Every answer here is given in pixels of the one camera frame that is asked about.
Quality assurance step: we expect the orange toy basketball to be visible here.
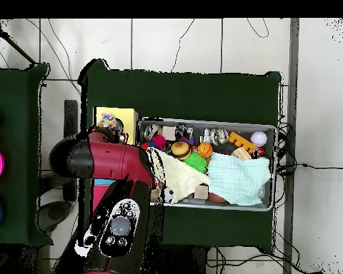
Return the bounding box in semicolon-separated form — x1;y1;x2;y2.
196;141;214;158

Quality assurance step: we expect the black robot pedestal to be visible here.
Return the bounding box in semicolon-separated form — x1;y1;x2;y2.
159;244;209;274

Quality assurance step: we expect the grey metal bar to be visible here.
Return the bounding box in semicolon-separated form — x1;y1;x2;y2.
282;18;301;274

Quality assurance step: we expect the black tripod leg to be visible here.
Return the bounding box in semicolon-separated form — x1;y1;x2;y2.
0;19;37;65

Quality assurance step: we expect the colourful polka dot cloth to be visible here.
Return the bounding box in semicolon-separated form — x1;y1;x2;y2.
97;112;125;133

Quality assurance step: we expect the green spiky rubber ball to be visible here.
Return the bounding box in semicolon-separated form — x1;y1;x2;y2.
184;151;209;174

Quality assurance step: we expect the mint green waffle cloth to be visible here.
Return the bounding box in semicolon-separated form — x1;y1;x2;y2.
207;151;272;206

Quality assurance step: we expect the cream waffle cloth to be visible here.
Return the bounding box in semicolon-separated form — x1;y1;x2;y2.
145;146;212;205

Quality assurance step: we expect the dark green tablecloth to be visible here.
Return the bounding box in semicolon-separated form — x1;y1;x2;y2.
0;63;54;247
78;59;283;252

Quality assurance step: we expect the black cable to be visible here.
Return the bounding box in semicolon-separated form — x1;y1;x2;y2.
277;161;343;172

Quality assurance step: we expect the wooden box with three holes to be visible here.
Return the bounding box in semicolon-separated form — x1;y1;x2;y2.
90;106;139;213

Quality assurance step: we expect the shallow mesh bin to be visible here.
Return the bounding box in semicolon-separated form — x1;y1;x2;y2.
135;116;278;212

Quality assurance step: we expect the crushed silver can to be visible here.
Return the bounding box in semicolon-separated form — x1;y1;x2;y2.
143;123;161;141

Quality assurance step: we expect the hamburger toy ball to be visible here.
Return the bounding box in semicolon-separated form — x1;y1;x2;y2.
170;141;192;161

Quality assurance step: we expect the small toy soccer ball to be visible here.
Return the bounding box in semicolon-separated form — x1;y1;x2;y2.
161;186;176;204

